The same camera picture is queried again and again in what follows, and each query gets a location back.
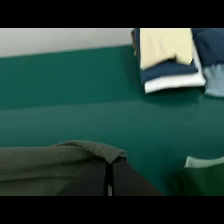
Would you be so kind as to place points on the brown garment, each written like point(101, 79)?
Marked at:
point(134, 41)

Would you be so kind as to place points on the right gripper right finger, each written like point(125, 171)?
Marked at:
point(128, 183)

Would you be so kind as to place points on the dark blue garment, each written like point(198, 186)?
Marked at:
point(210, 45)

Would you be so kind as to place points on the olive garment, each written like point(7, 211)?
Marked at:
point(50, 163)

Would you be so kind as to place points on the navy garment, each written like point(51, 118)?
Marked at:
point(166, 70)

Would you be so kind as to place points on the white folded garment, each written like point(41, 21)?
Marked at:
point(175, 83)

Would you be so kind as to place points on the light blue garment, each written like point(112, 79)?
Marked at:
point(215, 80)

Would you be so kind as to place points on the dark green garment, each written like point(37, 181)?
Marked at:
point(200, 180)

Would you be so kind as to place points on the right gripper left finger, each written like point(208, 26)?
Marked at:
point(91, 181)

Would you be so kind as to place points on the cream garment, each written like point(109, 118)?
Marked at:
point(163, 46)

